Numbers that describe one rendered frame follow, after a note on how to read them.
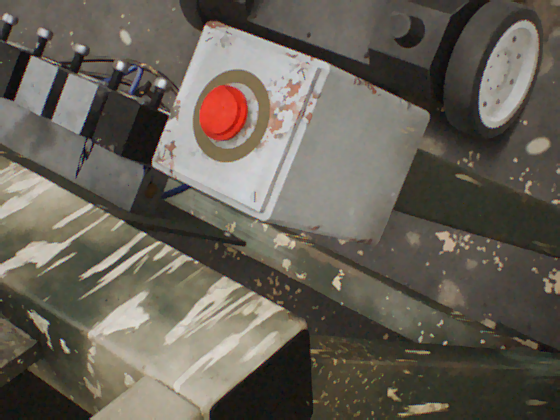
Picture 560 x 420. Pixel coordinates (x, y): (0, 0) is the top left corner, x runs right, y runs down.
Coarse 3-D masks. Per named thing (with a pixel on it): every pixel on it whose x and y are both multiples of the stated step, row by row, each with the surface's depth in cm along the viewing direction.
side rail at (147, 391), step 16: (144, 384) 81; (160, 384) 81; (128, 400) 80; (144, 400) 80; (160, 400) 80; (176, 400) 80; (96, 416) 79; (112, 416) 79; (128, 416) 79; (144, 416) 79; (160, 416) 79; (176, 416) 78; (192, 416) 79
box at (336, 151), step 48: (240, 48) 79; (192, 96) 81; (288, 96) 76; (336, 96) 78; (384, 96) 83; (192, 144) 80; (288, 144) 76; (336, 144) 80; (384, 144) 85; (240, 192) 78; (288, 192) 77; (336, 192) 82; (384, 192) 88
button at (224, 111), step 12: (216, 96) 78; (228, 96) 77; (240, 96) 77; (204, 108) 78; (216, 108) 78; (228, 108) 77; (240, 108) 77; (204, 120) 78; (216, 120) 78; (228, 120) 77; (240, 120) 77; (204, 132) 79; (216, 132) 78; (228, 132) 77
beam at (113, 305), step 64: (0, 192) 102; (64, 192) 101; (0, 256) 94; (64, 256) 94; (128, 256) 93; (64, 320) 88; (128, 320) 87; (192, 320) 86; (256, 320) 86; (64, 384) 94; (128, 384) 85; (192, 384) 81; (256, 384) 83
